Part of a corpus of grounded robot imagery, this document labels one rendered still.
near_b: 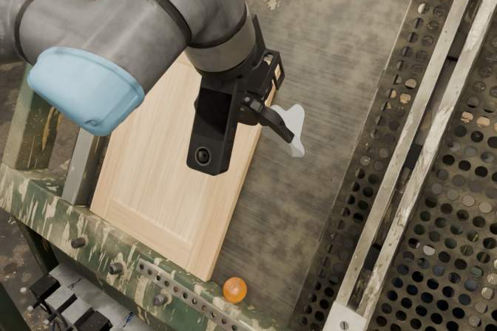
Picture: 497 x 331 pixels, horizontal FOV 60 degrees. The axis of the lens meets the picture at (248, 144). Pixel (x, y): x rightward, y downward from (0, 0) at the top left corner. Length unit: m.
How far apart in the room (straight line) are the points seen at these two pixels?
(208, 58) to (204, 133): 0.10
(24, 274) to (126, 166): 1.30
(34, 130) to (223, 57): 0.97
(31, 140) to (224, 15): 1.01
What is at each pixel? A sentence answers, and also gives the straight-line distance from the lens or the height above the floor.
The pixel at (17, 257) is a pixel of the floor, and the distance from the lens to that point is 2.38.
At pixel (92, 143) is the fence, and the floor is 1.04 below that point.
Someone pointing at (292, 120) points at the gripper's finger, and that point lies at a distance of 0.56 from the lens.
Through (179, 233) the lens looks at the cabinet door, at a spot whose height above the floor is 0.94.
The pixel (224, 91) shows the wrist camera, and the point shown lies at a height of 1.46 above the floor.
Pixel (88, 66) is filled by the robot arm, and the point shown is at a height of 1.56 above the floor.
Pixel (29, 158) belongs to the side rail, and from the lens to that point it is 1.36.
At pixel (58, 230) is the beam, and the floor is 0.85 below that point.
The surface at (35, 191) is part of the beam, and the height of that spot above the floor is 0.89.
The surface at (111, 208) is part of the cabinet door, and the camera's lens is 1.12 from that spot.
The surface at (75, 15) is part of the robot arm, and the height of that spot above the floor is 1.58.
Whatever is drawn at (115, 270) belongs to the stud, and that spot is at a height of 0.88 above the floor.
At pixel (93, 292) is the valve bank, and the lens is 1.20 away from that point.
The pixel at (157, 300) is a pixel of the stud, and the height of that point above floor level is 0.87.
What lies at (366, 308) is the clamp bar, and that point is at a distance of 0.79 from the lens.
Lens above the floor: 1.70
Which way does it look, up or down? 39 degrees down
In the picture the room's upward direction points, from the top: straight up
